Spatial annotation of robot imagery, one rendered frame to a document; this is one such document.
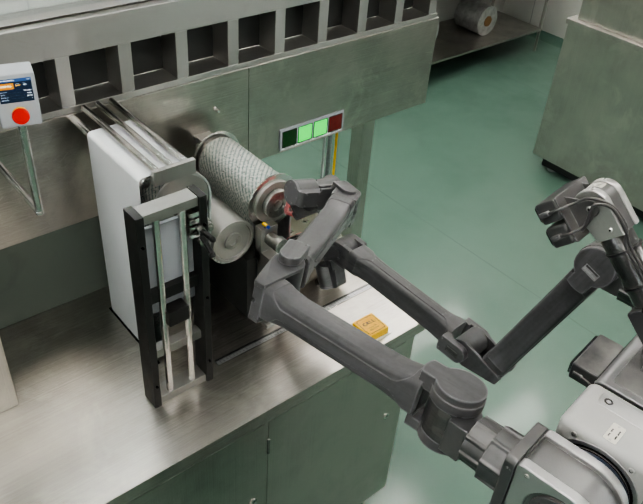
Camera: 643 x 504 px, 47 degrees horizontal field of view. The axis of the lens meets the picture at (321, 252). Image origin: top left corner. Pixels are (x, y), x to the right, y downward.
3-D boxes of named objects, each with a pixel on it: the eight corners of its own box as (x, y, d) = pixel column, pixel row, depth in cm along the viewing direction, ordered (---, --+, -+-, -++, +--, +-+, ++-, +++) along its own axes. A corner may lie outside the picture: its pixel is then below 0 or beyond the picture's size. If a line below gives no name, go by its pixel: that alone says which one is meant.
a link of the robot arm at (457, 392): (227, 316, 126) (235, 265, 121) (278, 291, 136) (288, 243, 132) (452, 465, 105) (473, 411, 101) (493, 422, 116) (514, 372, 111)
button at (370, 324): (368, 343, 196) (369, 337, 194) (351, 328, 200) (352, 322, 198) (388, 333, 199) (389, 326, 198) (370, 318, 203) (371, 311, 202)
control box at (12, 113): (3, 133, 130) (-9, 80, 124) (-2, 117, 135) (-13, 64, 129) (44, 127, 133) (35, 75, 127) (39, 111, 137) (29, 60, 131)
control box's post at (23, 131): (37, 214, 145) (18, 123, 133) (33, 211, 146) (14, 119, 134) (45, 212, 146) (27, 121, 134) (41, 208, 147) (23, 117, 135)
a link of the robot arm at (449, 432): (465, 468, 103) (476, 439, 100) (407, 426, 108) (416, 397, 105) (497, 440, 109) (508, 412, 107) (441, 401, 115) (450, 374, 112)
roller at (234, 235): (213, 270, 182) (212, 230, 174) (160, 220, 197) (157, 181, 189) (253, 253, 188) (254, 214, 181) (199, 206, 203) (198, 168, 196)
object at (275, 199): (275, 188, 178) (295, 194, 184) (270, 184, 180) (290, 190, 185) (260, 215, 180) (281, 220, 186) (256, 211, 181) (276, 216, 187)
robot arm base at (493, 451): (495, 519, 101) (515, 464, 93) (447, 482, 105) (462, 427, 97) (529, 480, 106) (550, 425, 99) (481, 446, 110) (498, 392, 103)
